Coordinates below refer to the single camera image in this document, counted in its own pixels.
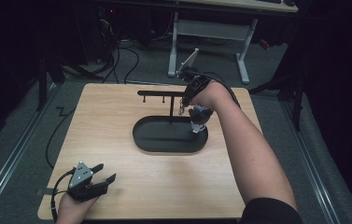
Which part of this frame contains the right hand-held gripper cable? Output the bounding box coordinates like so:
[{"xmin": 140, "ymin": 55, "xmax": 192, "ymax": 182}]
[{"xmin": 191, "ymin": 70, "xmax": 242, "ymax": 109}]

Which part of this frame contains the black metal stand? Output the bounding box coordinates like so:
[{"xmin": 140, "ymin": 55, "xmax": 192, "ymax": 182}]
[
  {"xmin": 247, "ymin": 69, "xmax": 307, "ymax": 133},
  {"xmin": 35, "ymin": 50, "xmax": 105, "ymax": 113}
]

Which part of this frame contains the black and pink plush toy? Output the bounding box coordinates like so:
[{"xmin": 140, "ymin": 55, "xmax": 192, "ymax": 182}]
[{"xmin": 188, "ymin": 104, "xmax": 215, "ymax": 134}]

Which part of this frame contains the black floor cable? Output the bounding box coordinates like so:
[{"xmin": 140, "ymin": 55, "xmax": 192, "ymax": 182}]
[{"xmin": 45, "ymin": 105, "xmax": 77, "ymax": 171}]

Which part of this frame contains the black sleeve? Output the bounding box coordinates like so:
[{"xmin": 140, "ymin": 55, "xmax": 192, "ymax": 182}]
[{"xmin": 238, "ymin": 197, "xmax": 304, "ymax": 224}]

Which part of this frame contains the metal floor rail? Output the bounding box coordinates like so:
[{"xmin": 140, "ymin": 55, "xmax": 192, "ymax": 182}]
[
  {"xmin": 279, "ymin": 100, "xmax": 342, "ymax": 224},
  {"xmin": 0, "ymin": 83, "xmax": 58, "ymax": 216}
]

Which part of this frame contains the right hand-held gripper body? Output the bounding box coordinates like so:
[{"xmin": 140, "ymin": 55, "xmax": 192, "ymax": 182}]
[{"xmin": 176, "ymin": 48, "xmax": 213, "ymax": 99}]

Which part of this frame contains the white desk with metal legs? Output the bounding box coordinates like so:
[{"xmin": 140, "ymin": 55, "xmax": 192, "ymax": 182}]
[{"xmin": 166, "ymin": 0, "xmax": 299, "ymax": 85}]

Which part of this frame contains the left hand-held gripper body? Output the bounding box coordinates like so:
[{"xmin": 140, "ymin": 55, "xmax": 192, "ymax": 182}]
[{"xmin": 66, "ymin": 161, "xmax": 110, "ymax": 203}]

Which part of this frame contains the left hand-held gripper cable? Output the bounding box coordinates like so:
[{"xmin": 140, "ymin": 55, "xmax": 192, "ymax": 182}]
[{"xmin": 49, "ymin": 167, "xmax": 77, "ymax": 224}]

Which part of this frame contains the person's right hand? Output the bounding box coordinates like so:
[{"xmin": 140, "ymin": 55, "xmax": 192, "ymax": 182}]
[{"xmin": 190, "ymin": 80, "xmax": 232, "ymax": 112}]

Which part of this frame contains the hand-held gripper cable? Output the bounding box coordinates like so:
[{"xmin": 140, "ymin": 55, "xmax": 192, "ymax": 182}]
[
  {"xmin": 49, "ymin": 167, "xmax": 77, "ymax": 224},
  {"xmin": 191, "ymin": 70, "xmax": 242, "ymax": 109}
]

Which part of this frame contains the silver metal carabiner clip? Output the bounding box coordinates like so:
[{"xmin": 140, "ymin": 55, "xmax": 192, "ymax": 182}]
[{"xmin": 177, "ymin": 98, "xmax": 186, "ymax": 117}]

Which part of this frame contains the person's left hand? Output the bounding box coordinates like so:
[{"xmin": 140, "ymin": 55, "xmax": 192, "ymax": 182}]
[{"xmin": 54, "ymin": 193, "xmax": 99, "ymax": 224}]

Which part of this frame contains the black computer tower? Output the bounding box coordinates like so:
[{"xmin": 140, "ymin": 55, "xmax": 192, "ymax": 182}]
[{"xmin": 96, "ymin": 5, "xmax": 120, "ymax": 64}]

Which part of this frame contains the wooden table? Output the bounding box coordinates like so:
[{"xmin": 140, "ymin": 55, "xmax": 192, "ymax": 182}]
[{"xmin": 36, "ymin": 82, "xmax": 263, "ymax": 220}]

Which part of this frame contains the small red object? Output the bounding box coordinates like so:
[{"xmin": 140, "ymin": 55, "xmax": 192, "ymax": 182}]
[{"xmin": 258, "ymin": 38, "xmax": 272, "ymax": 50}]

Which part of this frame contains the black key rack with tray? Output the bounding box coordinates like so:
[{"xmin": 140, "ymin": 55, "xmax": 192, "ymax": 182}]
[{"xmin": 132, "ymin": 90, "xmax": 209, "ymax": 154}]

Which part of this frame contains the grey tape strip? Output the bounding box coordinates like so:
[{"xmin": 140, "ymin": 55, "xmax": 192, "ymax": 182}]
[{"xmin": 35, "ymin": 187, "xmax": 56, "ymax": 197}]

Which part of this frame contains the bundle of black cables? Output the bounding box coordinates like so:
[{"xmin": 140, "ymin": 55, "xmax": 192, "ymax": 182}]
[{"xmin": 100, "ymin": 36, "xmax": 141, "ymax": 85}]

